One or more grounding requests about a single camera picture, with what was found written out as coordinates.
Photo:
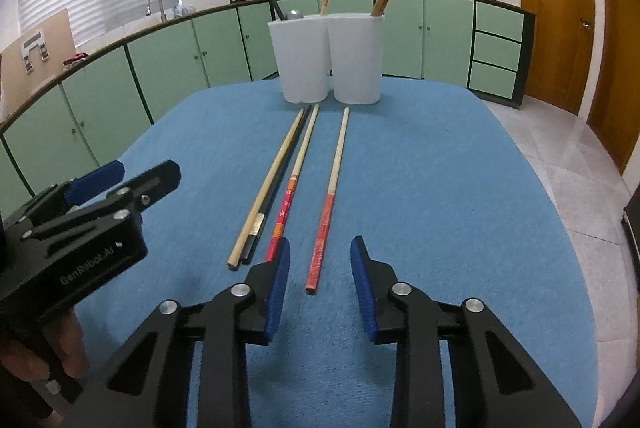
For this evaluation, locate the blue mat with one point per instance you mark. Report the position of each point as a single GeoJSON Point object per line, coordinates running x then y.
{"type": "Point", "coordinates": [450, 208]}

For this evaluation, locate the white two-compartment utensil holder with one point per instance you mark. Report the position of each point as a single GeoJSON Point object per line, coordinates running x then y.
{"type": "Point", "coordinates": [300, 57]}

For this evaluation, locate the metal spoon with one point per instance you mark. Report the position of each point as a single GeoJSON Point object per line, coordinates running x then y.
{"type": "Point", "coordinates": [295, 14]}

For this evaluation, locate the black glass cabinet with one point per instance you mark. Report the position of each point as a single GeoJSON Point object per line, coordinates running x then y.
{"type": "Point", "coordinates": [631, 228]}

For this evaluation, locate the wooden water dispenser box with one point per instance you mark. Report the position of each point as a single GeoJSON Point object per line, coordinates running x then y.
{"type": "Point", "coordinates": [55, 32]}

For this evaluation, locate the pink cloth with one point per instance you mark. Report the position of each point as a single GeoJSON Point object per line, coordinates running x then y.
{"type": "Point", "coordinates": [77, 59]}

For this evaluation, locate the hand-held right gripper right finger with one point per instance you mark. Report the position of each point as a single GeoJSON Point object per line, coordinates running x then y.
{"type": "Point", "coordinates": [361, 288]}

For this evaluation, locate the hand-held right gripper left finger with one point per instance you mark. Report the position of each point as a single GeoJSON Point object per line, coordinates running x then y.
{"type": "Point", "coordinates": [280, 288]}

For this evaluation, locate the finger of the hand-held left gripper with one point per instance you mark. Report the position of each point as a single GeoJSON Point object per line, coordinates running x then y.
{"type": "Point", "coordinates": [160, 178]}
{"type": "Point", "coordinates": [95, 180]}

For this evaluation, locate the plastic bottle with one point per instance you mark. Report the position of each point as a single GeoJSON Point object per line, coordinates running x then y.
{"type": "Point", "coordinates": [177, 11]}
{"type": "Point", "coordinates": [190, 10]}

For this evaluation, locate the person's left hand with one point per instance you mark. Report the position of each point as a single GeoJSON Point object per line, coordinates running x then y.
{"type": "Point", "coordinates": [75, 343]}

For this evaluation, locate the black chopstick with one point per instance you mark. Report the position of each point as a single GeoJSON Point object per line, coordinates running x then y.
{"type": "Point", "coordinates": [253, 249]}

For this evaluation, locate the green lower cabinets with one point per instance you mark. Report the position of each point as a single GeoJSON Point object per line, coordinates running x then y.
{"type": "Point", "coordinates": [100, 97]}

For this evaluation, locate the chrome faucet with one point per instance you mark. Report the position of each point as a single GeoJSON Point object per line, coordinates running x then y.
{"type": "Point", "coordinates": [164, 12]}

